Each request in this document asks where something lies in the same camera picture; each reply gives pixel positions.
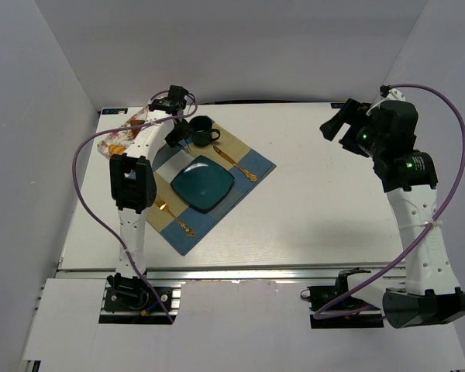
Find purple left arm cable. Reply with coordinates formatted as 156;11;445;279
71;89;198;325

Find blue beige checked placemat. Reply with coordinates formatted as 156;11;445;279
146;122;276;256

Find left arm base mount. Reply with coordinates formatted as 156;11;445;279
98;274;181;325

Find gold fork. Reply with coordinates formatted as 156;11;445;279
155;196;195;238

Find gold knife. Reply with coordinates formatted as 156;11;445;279
212;146;258;182

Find dark green mug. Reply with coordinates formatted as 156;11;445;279
190;115;221;147

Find aluminium table frame rail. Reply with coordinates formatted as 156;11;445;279
55;265;405;281

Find chocolate croissant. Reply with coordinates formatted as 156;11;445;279
130;120;145;126

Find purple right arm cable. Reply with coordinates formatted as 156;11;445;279
312;82;465;321

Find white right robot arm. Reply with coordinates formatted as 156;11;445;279
312;85;465;329

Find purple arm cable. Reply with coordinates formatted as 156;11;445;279
71;89;198;325
312;82;465;321

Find floral tray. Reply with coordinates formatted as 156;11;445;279
97;108;148;159

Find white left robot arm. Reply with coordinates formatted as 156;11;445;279
108;85;189;311

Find metal tongs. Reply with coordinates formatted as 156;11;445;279
184;140;191;153

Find orange croissant left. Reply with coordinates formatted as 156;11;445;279
108;144;126;157

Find teal square plate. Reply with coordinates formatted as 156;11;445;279
170;155;235;213

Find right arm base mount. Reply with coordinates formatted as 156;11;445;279
300;268;384;329

